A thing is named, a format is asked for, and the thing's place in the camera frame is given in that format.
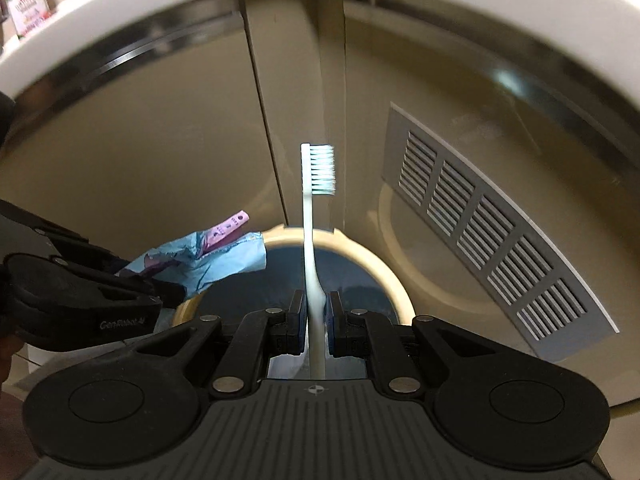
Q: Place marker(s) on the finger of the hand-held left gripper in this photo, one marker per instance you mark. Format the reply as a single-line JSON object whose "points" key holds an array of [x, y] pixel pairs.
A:
{"points": [[60, 280], [85, 252]]}

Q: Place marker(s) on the blue pink wrapper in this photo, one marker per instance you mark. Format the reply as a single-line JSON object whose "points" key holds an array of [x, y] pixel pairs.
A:
{"points": [[220, 260]]}

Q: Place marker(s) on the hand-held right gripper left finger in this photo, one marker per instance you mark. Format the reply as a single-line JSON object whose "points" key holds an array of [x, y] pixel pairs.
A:
{"points": [[295, 330]]}

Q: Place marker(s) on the light green toothbrush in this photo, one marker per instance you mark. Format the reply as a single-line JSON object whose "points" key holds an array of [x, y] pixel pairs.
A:
{"points": [[310, 220]]}

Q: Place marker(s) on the pink label bottle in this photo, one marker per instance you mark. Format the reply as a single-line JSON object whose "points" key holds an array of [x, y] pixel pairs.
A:
{"points": [[30, 5]]}

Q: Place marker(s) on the beige rim trash bin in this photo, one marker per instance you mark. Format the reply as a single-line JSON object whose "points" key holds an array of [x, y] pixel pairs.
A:
{"points": [[382, 280]]}

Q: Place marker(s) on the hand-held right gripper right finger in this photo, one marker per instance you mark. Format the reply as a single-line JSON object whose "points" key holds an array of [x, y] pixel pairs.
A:
{"points": [[337, 332]]}

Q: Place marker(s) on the grey vent grille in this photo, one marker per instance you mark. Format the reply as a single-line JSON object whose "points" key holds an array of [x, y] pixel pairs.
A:
{"points": [[490, 230]]}

